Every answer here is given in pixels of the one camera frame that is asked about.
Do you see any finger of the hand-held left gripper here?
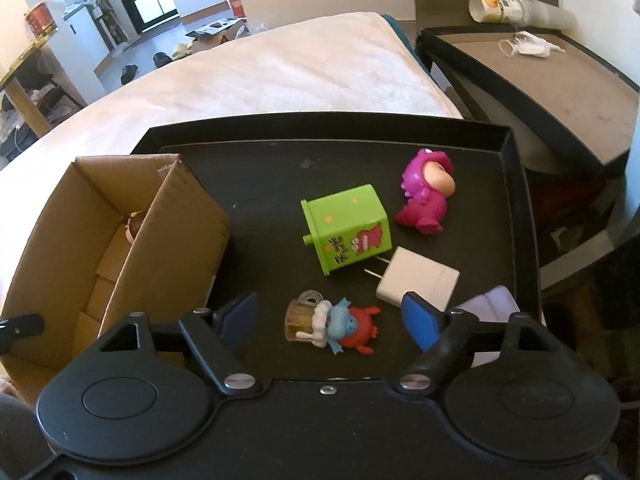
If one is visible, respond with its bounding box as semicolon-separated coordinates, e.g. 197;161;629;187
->
0;313;45;357

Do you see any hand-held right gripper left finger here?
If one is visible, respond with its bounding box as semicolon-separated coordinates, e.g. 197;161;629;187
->
99;291;263;397

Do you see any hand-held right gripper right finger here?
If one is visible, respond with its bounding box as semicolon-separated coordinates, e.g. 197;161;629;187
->
394;291;553;395

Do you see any red crab toy with mug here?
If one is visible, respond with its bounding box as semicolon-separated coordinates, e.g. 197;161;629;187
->
285;290;383;357

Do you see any grey block toy figure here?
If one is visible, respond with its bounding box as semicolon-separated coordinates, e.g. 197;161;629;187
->
452;285;521;368

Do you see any brown cardboard box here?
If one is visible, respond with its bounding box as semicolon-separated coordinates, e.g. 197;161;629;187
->
0;154;231;401

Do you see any pink dinosaur toy figure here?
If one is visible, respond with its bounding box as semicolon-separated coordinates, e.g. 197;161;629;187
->
395;147;458;235

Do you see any white charger plug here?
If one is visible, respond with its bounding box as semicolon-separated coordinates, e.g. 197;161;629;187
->
366;246;461;312

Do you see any green toy box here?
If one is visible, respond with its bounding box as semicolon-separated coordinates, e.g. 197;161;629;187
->
300;183;392;277

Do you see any brown toy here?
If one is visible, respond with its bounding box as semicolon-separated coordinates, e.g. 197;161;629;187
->
122;210;148;242

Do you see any black tray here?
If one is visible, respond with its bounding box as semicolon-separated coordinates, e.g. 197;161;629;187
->
129;111;543;381

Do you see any yellow round table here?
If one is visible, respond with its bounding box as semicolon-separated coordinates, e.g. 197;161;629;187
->
0;35;58;136

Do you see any white mattress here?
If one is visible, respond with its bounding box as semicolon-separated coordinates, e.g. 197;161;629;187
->
0;11;463;186

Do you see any black side table brown top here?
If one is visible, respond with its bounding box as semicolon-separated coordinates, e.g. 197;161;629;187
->
416;26;640;291

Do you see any white small cabinet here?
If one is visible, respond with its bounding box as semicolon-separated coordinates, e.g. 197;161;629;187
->
62;5;111;91

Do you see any open cardboard box with papers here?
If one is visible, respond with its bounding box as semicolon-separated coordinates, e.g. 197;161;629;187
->
186;16;249;43

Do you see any white face mask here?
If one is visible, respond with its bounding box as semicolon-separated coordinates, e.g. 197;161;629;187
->
497;31;568;59

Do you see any red canister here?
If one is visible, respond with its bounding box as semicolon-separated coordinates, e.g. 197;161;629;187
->
25;2;55;37

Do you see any white standing fan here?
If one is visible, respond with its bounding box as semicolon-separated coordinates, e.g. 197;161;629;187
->
82;0;126;53

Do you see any stack of paper cups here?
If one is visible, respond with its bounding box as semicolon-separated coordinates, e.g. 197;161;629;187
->
468;0;581;31

